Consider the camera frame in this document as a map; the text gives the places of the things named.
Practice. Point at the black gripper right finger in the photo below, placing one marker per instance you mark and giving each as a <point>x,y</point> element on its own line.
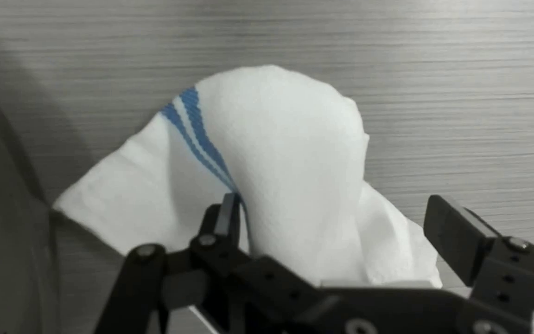
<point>501,279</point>

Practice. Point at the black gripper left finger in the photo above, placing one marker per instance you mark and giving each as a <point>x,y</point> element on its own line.
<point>217,271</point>

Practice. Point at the white blue-striped kitchen towel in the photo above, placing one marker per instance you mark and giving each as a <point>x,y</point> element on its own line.
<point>291,160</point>

